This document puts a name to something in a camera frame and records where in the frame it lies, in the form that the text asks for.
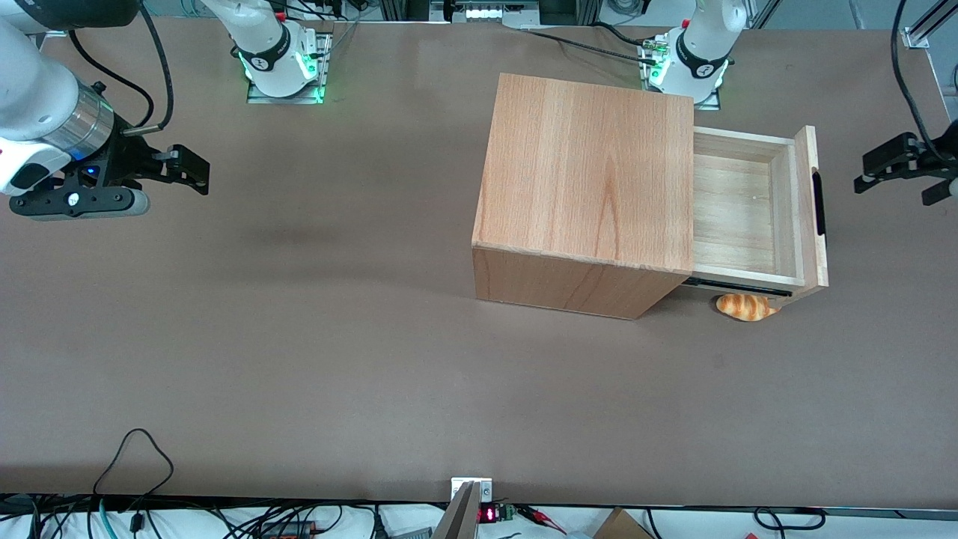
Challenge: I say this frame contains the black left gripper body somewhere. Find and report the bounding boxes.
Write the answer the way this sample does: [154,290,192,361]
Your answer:
[921,120,958,207]

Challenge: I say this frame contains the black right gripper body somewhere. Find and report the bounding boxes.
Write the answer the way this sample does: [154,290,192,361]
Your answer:
[7,133,156,219]

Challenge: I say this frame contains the wooden drawer with black handle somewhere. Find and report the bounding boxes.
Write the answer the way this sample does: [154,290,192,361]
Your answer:
[683,124,830,302]

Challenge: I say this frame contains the light wooden drawer cabinet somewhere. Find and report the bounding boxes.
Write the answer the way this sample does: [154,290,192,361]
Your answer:
[472,73,695,320]

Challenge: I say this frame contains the orange striped bread roll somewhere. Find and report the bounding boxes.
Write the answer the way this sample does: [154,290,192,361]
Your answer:
[716,293,782,323]

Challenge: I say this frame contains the brown cardboard piece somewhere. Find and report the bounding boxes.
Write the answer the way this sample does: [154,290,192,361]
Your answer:
[594,507,653,539]

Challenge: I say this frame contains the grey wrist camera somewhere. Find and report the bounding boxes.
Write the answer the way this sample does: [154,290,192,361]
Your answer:
[112,189,151,221]

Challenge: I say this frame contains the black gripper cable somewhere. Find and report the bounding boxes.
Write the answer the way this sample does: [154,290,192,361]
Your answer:
[889,0,948,154]

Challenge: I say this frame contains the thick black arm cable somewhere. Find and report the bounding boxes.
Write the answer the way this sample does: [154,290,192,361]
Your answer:
[120,0,175,137]

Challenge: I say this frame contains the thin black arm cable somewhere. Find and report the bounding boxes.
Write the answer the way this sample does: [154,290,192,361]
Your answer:
[69,30,156,128]

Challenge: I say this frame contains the aluminium frame profile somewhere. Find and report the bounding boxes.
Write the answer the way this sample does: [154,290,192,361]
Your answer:
[901,0,958,50]

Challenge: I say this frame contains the black looped table cable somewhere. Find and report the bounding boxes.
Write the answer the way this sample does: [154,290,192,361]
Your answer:
[92,427,175,496]

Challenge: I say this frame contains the black cable to arm base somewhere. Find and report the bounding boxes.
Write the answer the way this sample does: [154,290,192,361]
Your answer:
[520,21,659,67]

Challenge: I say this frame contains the black coiled cable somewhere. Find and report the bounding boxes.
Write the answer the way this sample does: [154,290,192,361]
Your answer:
[753,506,827,534]

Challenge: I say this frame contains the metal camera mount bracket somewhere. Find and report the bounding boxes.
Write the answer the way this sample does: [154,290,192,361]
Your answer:
[451,477,494,504]

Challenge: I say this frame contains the beige camera post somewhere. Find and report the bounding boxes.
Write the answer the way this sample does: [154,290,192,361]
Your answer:
[432,481,481,539]

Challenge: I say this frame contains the red clip lead wires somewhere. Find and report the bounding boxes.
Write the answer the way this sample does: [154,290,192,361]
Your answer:
[515,505,568,535]

